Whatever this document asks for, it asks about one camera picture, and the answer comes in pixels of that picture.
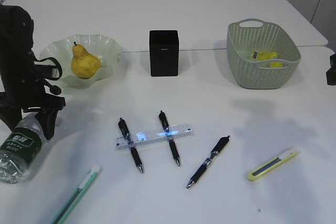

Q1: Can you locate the green wavy glass plate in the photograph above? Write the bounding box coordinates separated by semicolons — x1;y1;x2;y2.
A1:
39;34;123;89

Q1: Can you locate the black square pen holder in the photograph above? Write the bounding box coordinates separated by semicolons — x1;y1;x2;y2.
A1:
149;30;179;77

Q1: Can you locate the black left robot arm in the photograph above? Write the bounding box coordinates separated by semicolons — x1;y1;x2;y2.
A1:
1;5;66;140

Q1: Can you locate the clear plastic ruler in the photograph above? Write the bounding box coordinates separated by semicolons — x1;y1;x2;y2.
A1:
114;124;194;151

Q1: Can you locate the black pen right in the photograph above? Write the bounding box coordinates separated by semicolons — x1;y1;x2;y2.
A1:
186;135;230;189

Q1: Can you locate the black pen left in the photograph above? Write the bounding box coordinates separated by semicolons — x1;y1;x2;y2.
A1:
118;118;144;174

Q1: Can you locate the yellow utility knife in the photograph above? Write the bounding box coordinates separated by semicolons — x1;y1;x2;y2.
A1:
247;148;300;182

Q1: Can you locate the yellow pear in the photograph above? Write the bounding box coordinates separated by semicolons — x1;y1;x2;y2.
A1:
71;41;101;79

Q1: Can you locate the clear water bottle green label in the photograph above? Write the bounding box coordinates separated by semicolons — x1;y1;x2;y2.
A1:
1;114;47;184

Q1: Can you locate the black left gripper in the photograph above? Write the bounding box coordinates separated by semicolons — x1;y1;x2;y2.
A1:
1;87;65;140

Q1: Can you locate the teal utility knife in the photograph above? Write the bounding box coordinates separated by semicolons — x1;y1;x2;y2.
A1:
51;165;101;223

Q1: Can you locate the yellow waste paper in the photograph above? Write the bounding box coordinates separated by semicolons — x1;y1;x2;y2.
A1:
245;49;288;68

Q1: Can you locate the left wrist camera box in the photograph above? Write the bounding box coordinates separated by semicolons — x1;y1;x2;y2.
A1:
34;57;62;81

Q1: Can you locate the black pen middle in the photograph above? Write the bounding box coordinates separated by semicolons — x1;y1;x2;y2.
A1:
159;111;180;166

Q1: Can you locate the black pen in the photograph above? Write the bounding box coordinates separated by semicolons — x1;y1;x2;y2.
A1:
159;111;180;166
186;135;230;189
118;118;144;174

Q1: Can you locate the green plastic woven basket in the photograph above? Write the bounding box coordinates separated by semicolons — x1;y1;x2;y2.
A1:
226;18;301;89

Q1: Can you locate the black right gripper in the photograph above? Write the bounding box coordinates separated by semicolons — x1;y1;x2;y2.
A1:
326;54;336;86

